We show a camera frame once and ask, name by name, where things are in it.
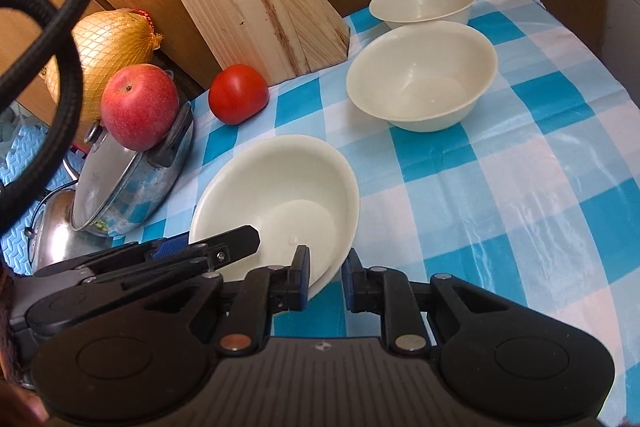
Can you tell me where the steel pot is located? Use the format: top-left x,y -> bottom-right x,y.
95,102 -> 195,238

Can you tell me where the red tomato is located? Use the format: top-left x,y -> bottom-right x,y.
208,64 -> 270,125

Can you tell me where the blue foam mat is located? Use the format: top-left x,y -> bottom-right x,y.
0,107 -> 83,268

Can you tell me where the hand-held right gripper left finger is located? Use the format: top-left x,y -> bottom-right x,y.
142,245 -> 312,355

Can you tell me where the black braided cable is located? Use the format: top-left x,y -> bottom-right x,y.
0,0 -> 111,233

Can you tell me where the glass pot lid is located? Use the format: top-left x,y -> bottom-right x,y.
70,119 -> 151,233

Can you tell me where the blue checked tablecloth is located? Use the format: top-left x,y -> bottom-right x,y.
100,0 -> 640,427

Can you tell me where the pomelo in yellow net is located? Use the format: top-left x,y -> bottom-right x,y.
42,8 -> 163,122

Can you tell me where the steel kettle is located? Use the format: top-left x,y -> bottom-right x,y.
22,187 -> 83,275

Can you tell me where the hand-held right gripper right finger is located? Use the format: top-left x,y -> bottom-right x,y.
341,248 -> 506,354

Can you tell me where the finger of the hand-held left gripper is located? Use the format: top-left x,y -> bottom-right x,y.
82,225 -> 262,270
32,254 -> 223,294

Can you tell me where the red apple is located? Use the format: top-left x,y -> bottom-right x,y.
101,63 -> 180,151

